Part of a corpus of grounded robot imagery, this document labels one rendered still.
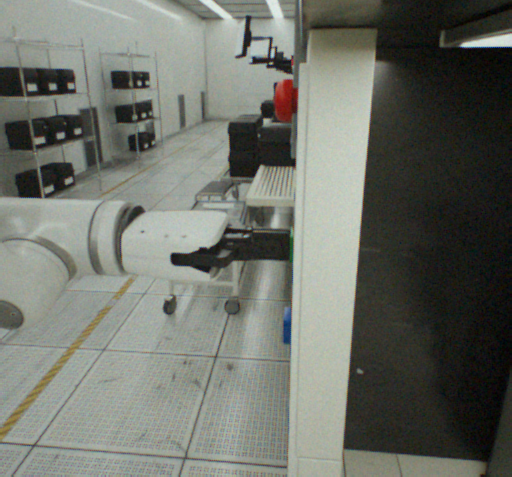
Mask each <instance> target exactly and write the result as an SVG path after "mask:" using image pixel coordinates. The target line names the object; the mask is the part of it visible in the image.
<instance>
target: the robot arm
mask: <svg viewBox="0 0 512 477"><path fill-rule="evenodd" d="M290 236H291V230H290V229H289V228H262V227H253V226H242V224H241V222H229V216H228V215H227V214H226V213H224V212H215V211H161V212H146V211H145V209H144V208H143V207H141V206H135V204H134V203H133V202H132V201H123V200H116V201H115V200H77V199H39V198H0V328H3V329H7V330H24V329H28V328H31V327H33V326H35V325H36V324H39V323H40V321H41V320H42V319H43V318H44V317H45V316H46V315H47V314H48V312H49V311H51V310H52V307H53V306H54V304H55V303H56V301H57V300H58V298H59V297H60V294H61V292H63V291H64V289H65V288H66V286H67V284H68V283H69V282H70V280H72V279H73V278H77V277H79V276H83V275H100V276H128V275H130V274H135V275H139V276H145V277H151V278H159V279H167V280H177V281H189V282H206V283H209V282H213V281H214V280H216V279H217V278H218V277H220V275H221V273H222V270H223V268H225V267H227V266H228V265H229V264H230V263H231V262H233V261H250V260H272V261H289V260H290Z"/></svg>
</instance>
